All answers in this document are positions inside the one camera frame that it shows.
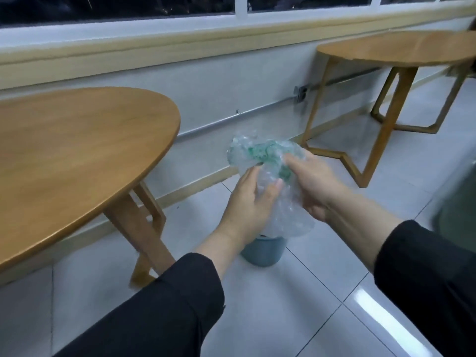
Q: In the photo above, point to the person's left hand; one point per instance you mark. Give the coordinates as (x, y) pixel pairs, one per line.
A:
(249, 212)

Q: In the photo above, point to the person's right hand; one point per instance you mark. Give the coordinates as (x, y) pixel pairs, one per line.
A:
(316, 182)

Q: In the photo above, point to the clear plastic bag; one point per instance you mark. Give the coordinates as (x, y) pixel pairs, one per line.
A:
(260, 156)

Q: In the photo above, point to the person's left forearm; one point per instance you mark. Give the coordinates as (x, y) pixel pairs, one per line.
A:
(163, 308)

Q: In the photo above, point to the grey waste bin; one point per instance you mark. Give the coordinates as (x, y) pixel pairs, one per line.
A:
(264, 251)

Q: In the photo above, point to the round wooden side table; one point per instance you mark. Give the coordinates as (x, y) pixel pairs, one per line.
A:
(401, 52)

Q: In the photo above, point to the wall power socket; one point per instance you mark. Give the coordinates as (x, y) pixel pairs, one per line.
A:
(300, 93)

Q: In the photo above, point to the grey wall conduit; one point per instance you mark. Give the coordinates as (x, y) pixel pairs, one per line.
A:
(245, 111)

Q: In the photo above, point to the wooden table leg frame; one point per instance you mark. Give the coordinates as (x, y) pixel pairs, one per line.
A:
(141, 234)

